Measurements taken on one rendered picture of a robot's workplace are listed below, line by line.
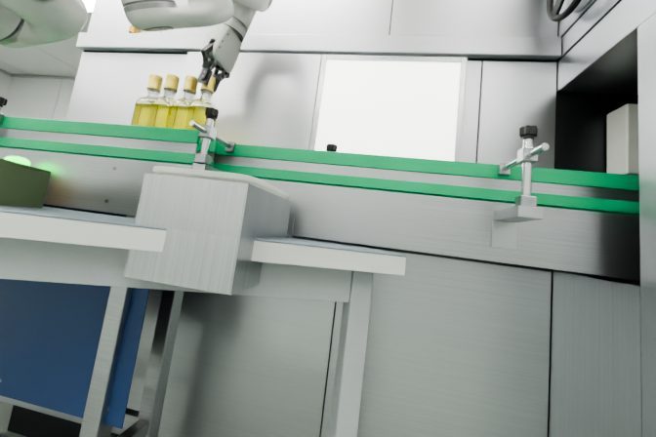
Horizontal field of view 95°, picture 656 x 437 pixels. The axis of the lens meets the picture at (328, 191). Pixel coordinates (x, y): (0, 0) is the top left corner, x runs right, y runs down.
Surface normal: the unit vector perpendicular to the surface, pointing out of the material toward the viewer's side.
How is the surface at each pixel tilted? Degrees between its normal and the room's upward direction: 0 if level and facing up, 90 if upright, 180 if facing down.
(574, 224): 90
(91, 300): 90
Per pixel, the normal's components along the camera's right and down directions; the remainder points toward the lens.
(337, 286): 0.26, -0.10
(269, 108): -0.16, -0.15
